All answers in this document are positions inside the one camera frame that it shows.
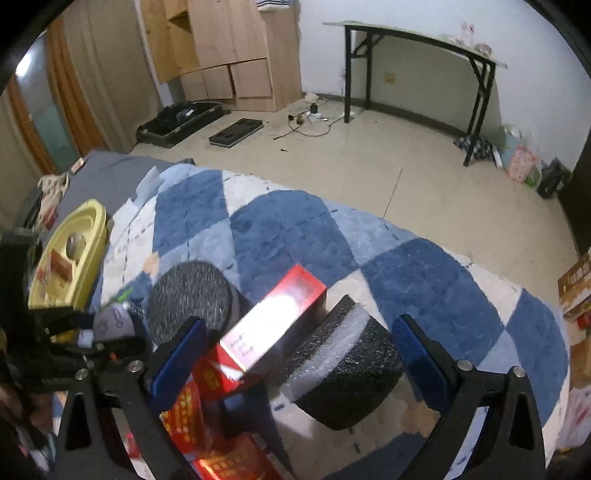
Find glass door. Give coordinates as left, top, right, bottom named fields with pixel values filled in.
left=14, top=44, right=79, bottom=167

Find black cable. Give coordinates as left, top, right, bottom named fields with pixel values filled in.
left=272, top=111, right=345, bottom=141

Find red cigarette box yellow print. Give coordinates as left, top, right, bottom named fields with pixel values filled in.
left=191, top=344, right=245, bottom=402

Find black equipment case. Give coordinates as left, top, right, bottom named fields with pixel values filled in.
left=135, top=102, right=230, bottom=148

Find pink and white bag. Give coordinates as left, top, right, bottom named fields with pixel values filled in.
left=501, top=127, right=542, bottom=185

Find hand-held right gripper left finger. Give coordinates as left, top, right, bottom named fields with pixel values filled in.
left=48, top=316, right=208, bottom=480

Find black folding table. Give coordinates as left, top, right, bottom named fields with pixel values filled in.
left=322, top=21, right=509, bottom=168

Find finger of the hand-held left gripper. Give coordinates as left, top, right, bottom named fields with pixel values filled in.
left=46, top=338, right=151, bottom=371
left=30, top=307, right=96, bottom=336

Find grey round foam disc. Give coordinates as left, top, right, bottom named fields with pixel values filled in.
left=147, top=261, right=234, bottom=344

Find grey plush toy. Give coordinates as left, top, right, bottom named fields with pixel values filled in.
left=92, top=302, right=139, bottom=342

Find grey bed sheet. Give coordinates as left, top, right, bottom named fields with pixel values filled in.
left=55, top=148, right=197, bottom=222

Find white power strip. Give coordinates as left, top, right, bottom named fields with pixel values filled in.
left=305, top=111, right=356, bottom=123

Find beige clothes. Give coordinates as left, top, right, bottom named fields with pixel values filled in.
left=36, top=173, right=71, bottom=228

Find yellow plastic basin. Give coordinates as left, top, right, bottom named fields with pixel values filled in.
left=28, top=198, right=110, bottom=343

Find wooden wardrobe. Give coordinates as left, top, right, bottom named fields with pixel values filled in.
left=139, top=0, right=303, bottom=113

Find orange curtain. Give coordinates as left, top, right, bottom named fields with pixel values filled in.
left=45, top=18, right=108, bottom=153

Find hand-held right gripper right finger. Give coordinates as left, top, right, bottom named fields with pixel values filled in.
left=392, top=314, right=548, bottom=480

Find red and gold cigarette box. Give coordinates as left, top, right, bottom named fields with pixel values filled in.
left=219, top=263, right=328, bottom=381

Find cardboard box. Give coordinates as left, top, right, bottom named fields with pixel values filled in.
left=557, top=249, right=591, bottom=324

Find beige curtain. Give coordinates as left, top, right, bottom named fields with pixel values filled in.
left=60, top=0, right=162, bottom=153

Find black bag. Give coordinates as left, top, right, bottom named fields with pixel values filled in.
left=538, top=159, right=571, bottom=200

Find black half-round foam block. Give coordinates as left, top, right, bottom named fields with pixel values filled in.
left=281, top=294, right=406, bottom=432

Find black foam tray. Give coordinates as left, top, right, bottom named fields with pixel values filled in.
left=209, top=118, right=265, bottom=148

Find shiny red cigarette box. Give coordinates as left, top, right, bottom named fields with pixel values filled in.
left=191, top=434, right=282, bottom=480

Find dark patterned bag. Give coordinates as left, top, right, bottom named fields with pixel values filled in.
left=455, top=136, right=497, bottom=162

